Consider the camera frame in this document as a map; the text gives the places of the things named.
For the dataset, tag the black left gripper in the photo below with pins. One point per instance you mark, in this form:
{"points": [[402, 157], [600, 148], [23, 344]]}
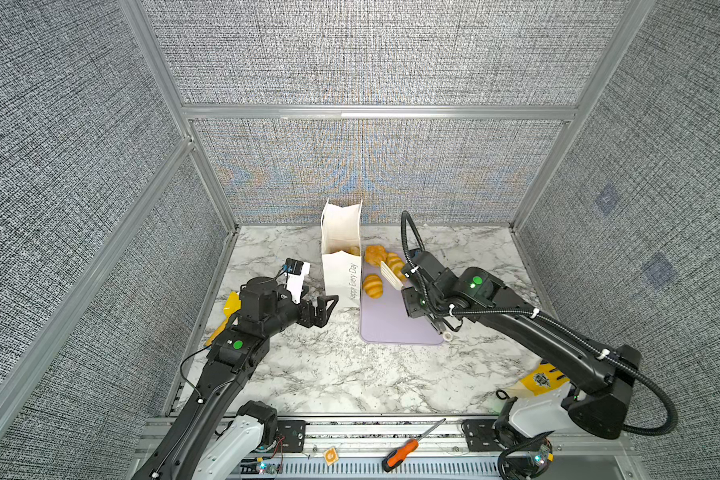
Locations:
{"points": [[309, 320]]}

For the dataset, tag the yellow plastic tool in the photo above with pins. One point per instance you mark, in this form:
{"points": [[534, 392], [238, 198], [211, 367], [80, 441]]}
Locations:
{"points": [[231, 306]]}

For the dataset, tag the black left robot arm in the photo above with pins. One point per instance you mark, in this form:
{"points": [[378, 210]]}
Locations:
{"points": [[267, 309]]}

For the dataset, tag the orange handled screwdriver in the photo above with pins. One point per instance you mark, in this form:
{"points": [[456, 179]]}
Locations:
{"points": [[396, 457]]}

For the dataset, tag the small round striped roll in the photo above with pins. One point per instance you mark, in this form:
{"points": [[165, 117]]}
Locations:
{"points": [[373, 286]]}

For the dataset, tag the lilac plastic tray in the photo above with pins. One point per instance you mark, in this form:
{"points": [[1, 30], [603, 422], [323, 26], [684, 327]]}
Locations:
{"points": [[384, 318]]}

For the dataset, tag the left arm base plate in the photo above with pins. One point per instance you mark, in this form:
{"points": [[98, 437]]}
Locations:
{"points": [[289, 437]]}

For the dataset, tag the small striped croissant upper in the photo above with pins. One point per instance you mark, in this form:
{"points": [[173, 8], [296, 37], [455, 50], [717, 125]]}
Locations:
{"points": [[395, 264]]}

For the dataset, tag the white printed paper bag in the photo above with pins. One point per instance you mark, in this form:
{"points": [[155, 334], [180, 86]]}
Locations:
{"points": [[340, 232]]}

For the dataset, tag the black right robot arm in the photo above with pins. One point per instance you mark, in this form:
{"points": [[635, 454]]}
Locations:
{"points": [[606, 375]]}

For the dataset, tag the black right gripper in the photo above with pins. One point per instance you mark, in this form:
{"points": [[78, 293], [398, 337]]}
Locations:
{"points": [[408, 294]]}

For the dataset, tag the aluminium front rail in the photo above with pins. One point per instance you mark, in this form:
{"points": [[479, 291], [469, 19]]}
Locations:
{"points": [[363, 441]]}

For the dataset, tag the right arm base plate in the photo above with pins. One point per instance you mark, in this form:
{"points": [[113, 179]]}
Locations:
{"points": [[490, 435]]}

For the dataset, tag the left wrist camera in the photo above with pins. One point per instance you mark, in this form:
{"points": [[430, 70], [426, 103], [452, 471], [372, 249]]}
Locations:
{"points": [[296, 272]]}

